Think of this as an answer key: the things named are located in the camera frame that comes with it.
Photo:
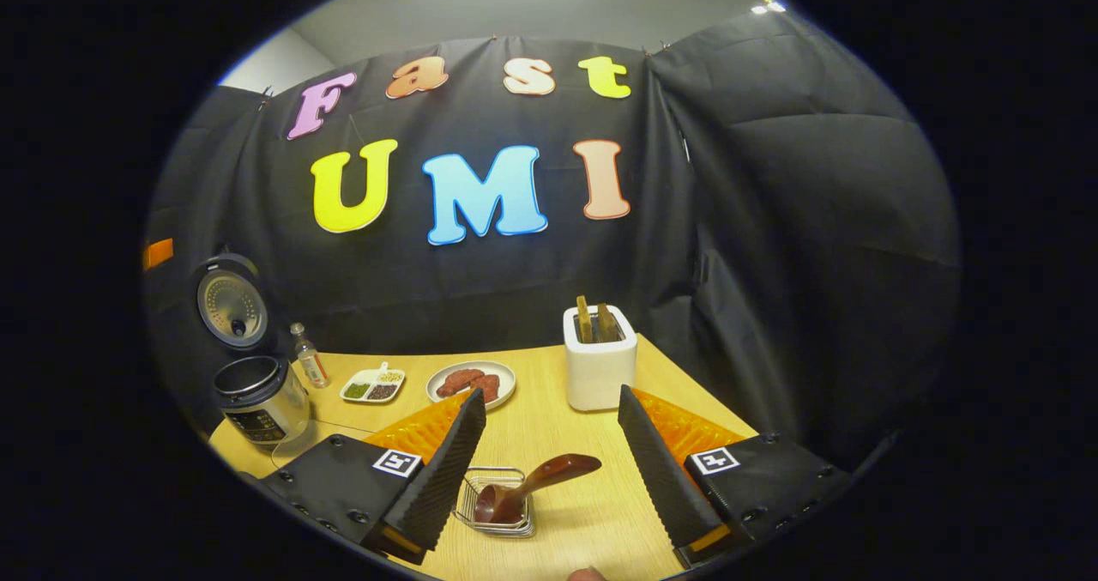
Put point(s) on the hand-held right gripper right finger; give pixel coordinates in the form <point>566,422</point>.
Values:
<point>660,478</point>

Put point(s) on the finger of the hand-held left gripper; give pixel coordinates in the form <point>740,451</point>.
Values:
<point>159,253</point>

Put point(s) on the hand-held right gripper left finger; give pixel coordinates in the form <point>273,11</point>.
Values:
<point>446,478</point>

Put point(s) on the brown wooden spoon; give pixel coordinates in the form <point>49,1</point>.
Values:
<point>549,476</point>

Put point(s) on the dark grey rice cooker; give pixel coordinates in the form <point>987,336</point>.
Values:
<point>262,405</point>

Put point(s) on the brown meat piece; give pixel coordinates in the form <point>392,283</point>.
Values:
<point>455,382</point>
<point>489,388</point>

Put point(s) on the white round plate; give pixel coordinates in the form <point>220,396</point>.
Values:
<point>506,379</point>

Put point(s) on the white divided bean dish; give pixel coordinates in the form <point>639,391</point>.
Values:
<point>373,385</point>

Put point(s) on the small glass bottle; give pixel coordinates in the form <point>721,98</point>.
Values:
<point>313,366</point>

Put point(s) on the narrow wooden utensil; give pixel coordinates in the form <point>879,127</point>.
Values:
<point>584,319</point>

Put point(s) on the black backdrop cloth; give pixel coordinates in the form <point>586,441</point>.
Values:
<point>815,220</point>

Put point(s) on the small ceiling light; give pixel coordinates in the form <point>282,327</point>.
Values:
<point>769,6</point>

